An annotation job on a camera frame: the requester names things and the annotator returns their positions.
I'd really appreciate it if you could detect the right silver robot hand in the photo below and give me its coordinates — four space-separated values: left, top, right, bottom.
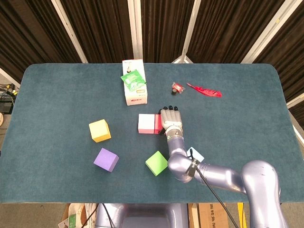
158 105 184 136

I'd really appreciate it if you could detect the red foam cube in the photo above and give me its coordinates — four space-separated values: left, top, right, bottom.
154 114 165 135

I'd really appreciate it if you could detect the pink foam cube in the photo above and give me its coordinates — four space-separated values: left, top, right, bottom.
138 114 156 134

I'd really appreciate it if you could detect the light blue foam cube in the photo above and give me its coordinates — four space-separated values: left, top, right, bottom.
186 146 205 163

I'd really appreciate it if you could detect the yellow foam cube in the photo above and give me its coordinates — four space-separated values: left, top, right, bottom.
88 119 112 143

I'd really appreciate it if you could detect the red candy wrapper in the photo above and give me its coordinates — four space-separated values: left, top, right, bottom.
172 81 185 93

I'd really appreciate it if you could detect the white cardboard box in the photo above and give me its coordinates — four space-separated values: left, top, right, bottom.
122 59 148 106

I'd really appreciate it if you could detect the red feather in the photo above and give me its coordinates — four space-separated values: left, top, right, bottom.
186 82 223 98

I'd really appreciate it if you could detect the green foam cube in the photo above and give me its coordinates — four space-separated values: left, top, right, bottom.
145 151 169 177

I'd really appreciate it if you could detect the green sachet packet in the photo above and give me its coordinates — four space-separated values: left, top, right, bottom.
120 68 147 92

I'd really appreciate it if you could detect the purple foam cube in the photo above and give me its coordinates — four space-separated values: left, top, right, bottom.
93 147 120 172

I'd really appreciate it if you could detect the wooden plank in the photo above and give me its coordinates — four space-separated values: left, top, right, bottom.
188 203 200 228

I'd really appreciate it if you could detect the purple-grey robot torso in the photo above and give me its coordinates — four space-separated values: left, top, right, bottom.
95 203 190 228

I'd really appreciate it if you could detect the brown cardboard box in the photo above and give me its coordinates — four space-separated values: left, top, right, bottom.
198 203 230 228

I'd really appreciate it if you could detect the teal felt table cover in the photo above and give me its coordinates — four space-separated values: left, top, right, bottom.
0 63 304 204

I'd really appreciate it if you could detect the printed paper bag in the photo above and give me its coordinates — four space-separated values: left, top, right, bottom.
57 203 98 228

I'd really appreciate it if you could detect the black device box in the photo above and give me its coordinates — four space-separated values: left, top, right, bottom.
0 101 14 113

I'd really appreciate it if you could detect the black strap on arm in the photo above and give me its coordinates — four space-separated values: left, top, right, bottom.
186 158 199 178

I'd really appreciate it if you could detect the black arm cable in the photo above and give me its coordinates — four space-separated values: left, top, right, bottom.
186 152 239 228

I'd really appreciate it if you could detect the white metal frame post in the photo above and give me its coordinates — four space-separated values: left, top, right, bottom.
171 0 202 64
51 0 89 64
0 67 21 89
286 94 304 109
127 0 144 60
240 0 297 64

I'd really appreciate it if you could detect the black cable under table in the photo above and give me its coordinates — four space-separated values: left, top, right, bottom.
102 203 114 228

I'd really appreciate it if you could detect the bundle of floor cables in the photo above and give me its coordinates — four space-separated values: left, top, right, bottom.
0 83 19 96

